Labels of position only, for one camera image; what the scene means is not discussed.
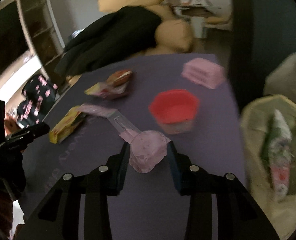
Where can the red brown snack wrapper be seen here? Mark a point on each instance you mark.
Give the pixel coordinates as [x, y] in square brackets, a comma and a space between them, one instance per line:
[117, 85]

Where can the red pink plastic cup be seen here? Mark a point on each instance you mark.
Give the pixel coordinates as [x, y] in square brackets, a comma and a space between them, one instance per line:
[175, 110]

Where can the tan cushioned chair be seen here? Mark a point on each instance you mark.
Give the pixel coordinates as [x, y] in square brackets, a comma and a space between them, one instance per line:
[173, 35]

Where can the white cloth covered seat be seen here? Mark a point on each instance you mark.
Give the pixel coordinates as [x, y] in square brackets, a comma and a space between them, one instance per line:
[283, 79]

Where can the pink plastic wrapper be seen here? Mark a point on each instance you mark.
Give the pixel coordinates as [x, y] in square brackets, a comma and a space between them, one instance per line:
[147, 148]

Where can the white refrigerator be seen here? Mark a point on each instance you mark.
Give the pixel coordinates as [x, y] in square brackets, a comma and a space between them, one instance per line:
[205, 14]

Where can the green white snack packet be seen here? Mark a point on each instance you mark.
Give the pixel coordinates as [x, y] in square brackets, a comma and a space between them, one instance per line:
[277, 155]

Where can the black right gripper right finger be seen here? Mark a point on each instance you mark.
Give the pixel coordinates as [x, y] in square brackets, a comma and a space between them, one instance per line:
[219, 205]

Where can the wooden shelf unit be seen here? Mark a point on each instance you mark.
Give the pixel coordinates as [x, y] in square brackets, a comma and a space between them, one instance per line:
[42, 35]

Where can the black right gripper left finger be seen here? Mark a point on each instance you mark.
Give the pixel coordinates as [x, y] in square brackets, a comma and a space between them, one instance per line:
[57, 215]

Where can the black jacket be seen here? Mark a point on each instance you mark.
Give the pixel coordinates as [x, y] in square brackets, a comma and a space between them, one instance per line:
[112, 38]

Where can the pink slotted box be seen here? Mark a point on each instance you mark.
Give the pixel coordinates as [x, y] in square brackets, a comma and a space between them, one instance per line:
[204, 72]

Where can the black pink patterned bag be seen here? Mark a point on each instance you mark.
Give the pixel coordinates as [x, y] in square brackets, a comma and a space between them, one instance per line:
[40, 95]

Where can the yellow red snack bag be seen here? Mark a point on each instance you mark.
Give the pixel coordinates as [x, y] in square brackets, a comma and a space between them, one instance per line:
[67, 125]

